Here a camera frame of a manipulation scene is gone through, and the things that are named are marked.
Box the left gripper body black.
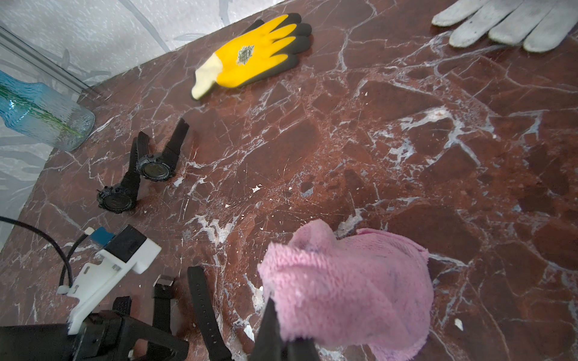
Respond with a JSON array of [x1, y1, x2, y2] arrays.
[[72, 311, 132, 360]]

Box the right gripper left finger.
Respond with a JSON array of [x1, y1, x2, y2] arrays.
[[248, 298, 282, 361]]

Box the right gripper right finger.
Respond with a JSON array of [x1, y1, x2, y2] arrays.
[[286, 338, 321, 361]]

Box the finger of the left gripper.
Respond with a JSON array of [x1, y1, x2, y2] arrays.
[[119, 316, 189, 360]]

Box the black watch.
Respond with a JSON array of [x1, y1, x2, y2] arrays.
[[135, 118, 190, 182], [146, 275, 174, 360], [187, 266, 233, 361], [97, 138, 141, 214]]

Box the pink fluffy cloth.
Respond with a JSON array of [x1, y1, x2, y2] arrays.
[[257, 220, 434, 360]]

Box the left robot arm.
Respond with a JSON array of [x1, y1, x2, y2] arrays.
[[1, 311, 189, 360]]

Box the blue glass vase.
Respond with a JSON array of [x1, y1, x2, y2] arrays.
[[1, 72, 95, 151]]

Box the yellow black work glove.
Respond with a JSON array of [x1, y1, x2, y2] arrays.
[[191, 13, 312, 100]]

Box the white knit glove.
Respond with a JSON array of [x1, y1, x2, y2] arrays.
[[431, 0, 577, 54]]

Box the black watch curled strap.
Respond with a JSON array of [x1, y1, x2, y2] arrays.
[[111, 295, 132, 317]]

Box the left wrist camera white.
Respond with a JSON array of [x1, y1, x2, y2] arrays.
[[57, 225, 162, 335]]

